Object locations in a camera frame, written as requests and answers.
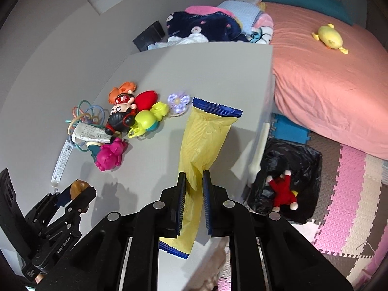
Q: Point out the light blue blanket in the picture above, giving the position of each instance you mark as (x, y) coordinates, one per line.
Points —
(239, 12)

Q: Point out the white crumpled cloth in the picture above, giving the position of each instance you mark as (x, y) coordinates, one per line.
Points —
(191, 39)

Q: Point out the yellow plush duck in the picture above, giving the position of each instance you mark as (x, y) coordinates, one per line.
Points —
(330, 38)

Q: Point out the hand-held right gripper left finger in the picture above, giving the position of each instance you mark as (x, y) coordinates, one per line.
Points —
(181, 206)

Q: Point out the white paper receipt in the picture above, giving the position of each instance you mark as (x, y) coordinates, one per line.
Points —
(88, 133)

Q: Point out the red plastic toy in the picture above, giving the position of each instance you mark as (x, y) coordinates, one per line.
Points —
(145, 99)

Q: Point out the bed with pink sheet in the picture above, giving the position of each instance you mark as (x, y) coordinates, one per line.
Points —
(318, 91)

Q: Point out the red plush doll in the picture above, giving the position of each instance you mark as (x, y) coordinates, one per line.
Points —
(283, 191)

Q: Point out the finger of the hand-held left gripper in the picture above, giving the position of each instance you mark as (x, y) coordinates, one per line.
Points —
(59, 200)
(85, 198)

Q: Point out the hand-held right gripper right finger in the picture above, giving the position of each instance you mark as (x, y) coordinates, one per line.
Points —
(207, 206)

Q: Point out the yellow snack wrapper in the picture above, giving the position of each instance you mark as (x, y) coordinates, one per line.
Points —
(203, 139)

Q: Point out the white tag strip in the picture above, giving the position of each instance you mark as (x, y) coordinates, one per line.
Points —
(62, 160)

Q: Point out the orange plastic toy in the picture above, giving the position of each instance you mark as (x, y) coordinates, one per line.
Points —
(116, 92)

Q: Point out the black box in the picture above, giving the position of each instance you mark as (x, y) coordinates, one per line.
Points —
(148, 35)

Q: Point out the fluffy pink blanket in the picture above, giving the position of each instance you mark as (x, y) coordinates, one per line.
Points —
(264, 21)

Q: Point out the black-haired doll figure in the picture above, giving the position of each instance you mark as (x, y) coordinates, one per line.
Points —
(119, 118)

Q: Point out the black trash bin with bag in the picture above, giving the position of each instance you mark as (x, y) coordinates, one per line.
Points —
(291, 154)

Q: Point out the teal and cream toy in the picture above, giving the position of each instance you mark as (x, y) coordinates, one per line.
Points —
(92, 150)

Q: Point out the green and yellow toy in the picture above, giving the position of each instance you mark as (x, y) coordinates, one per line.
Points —
(145, 119)

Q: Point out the purple flower toy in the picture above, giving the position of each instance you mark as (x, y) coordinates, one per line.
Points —
(178, 103)

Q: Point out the navy printed blanket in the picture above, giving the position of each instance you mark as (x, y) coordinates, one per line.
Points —
(206, 25)

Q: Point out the white printed blanket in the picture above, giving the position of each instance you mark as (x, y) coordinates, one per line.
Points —
(260, 36)

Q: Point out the blue foam floor tile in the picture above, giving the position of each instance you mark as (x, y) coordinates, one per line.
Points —
(288, 127)

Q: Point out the pastel foam floor mat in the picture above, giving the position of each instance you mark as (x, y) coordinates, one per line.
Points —
(348, 203)

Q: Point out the brown round object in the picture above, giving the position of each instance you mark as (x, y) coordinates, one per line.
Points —
(78, 188)

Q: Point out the pink plastic toy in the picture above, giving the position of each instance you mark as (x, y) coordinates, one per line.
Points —
(109, 156)

